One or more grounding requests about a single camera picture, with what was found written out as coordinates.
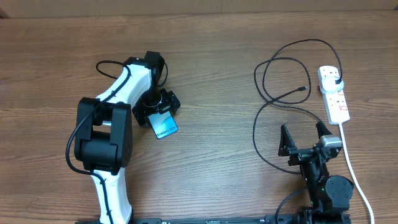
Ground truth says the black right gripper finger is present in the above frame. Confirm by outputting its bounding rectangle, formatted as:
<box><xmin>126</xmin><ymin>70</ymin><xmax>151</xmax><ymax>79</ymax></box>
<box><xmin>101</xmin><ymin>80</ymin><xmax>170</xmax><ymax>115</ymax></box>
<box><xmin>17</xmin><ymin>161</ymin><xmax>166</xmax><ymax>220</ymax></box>
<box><xmin>278</xmin><ymin>124</ymin><xmax>297</xmax><ymax>157</ymax></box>
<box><xmin>316</xmin><ymin>121</ymin><xmax>332</xmax><ymax>139</ymax></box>

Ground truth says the blue Galaxy smartphone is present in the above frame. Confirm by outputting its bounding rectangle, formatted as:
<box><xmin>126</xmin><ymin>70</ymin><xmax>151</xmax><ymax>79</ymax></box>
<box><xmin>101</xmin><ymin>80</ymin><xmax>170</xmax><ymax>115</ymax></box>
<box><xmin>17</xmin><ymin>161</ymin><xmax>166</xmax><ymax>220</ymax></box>
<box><xmin>149</xmin><ymin>111</ymin><xmax>178</xmax><ymax>139</ymax></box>

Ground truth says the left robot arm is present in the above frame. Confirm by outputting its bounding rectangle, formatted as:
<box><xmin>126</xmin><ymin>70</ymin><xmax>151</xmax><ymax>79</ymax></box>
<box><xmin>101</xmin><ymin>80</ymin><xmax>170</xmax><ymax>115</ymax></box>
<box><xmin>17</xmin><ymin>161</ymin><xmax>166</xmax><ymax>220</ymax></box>
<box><xmin>65</xmin><ymin>51</ymin><xmax>180</xmax><ymax>223</ymax></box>

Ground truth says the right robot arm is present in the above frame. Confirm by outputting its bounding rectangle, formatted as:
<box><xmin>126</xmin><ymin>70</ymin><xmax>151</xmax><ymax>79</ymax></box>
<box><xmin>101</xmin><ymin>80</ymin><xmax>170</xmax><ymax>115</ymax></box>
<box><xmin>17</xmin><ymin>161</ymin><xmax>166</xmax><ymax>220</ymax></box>
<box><xmin>274</xmin><ymin>121</ymin><xmax>354</xmax><ymax>223</ymax></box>

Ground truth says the white charger plug adapter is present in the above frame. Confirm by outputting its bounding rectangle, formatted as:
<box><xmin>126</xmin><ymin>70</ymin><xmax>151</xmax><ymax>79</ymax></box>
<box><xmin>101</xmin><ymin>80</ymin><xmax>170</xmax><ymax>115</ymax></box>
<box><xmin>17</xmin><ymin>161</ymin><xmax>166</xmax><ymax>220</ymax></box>
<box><xmin>320</xmin><ymin>77</ymin><xmax>345</xmax><ymax>94</ymax></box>

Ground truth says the white power strip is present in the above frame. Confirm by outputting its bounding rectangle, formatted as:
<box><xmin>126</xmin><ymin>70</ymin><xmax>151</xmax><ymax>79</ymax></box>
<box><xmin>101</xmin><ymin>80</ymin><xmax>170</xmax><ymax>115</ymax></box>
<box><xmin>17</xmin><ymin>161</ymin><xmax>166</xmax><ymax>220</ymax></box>
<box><xmin>317</xmin><ymin>65</ymin><xmax>350</xmax><ymax>124</ymax></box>

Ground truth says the white power strip cord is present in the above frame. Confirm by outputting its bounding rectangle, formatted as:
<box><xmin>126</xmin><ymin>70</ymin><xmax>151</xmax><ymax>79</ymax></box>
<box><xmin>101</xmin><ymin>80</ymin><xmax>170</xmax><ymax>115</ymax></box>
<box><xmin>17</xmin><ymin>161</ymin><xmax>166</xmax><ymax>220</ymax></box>
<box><xmin>338</xmin><ymin>123</ymin><xmax>376</xmax><ymax>224</ymax></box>

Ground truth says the black USB charging cable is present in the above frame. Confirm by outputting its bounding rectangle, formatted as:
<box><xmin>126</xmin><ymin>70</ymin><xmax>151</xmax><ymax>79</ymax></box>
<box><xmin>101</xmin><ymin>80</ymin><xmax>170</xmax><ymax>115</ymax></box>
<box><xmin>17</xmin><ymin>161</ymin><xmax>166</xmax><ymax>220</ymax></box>
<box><xmin>252</xmin><ymin>39</ymin><xmax>344</xmax><ymax>175</ymax></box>

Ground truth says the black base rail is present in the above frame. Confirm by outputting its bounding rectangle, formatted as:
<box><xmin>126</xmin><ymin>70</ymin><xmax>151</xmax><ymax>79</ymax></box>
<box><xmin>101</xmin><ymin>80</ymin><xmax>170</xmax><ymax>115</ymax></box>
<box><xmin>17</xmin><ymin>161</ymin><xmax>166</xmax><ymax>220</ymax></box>
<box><xmin>132</xmin><ymin>215</ymin><xmax>300</xmax><ymax>224</ymax></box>

